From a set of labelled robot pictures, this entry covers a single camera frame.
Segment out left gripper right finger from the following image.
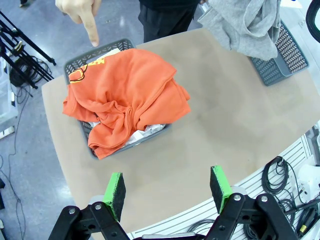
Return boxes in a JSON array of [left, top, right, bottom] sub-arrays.
[[204, 165, 293, 240]]

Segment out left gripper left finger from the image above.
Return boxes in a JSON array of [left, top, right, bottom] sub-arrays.
[[48, 172, 131, 240]]

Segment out white black-print T-shirt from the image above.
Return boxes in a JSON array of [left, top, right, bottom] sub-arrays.
[[89, 121, 168, 148]]

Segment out orange T-shirt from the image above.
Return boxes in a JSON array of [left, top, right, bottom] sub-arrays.
[[62, 48, 192, 161]]

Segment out grey pants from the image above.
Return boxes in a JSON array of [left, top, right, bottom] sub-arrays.
[[197, 0, 283, 62]]

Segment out person's right hand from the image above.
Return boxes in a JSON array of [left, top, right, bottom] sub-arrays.
[[54, 0, 103, 48]]

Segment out white slotted mounting plate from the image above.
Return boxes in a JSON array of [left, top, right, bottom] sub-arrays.
[[126, 134, 320, 240]]

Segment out grey plastic lattice basket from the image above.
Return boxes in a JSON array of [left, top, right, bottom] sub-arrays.
[[63, 38, 173, 161], [246, 19, 310, 87]]

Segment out clear plastic storage bin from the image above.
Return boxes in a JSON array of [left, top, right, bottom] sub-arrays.
[[0, 56, 19, 126]]

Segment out black tripod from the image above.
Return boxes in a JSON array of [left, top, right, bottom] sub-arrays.
[[0, 10, 57, 90]]

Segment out person in black T-shirt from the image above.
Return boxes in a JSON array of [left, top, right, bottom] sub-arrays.
[[138, 0, 201, 44]]

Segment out black cable coil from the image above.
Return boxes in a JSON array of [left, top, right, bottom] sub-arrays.
[[261, 155, 301, 201]]

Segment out black floor cables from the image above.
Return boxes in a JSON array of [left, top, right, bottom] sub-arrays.
[[9, 56, 54, 89]]

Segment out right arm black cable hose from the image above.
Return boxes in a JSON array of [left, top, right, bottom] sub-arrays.
[[305, 0, 320, 44]]

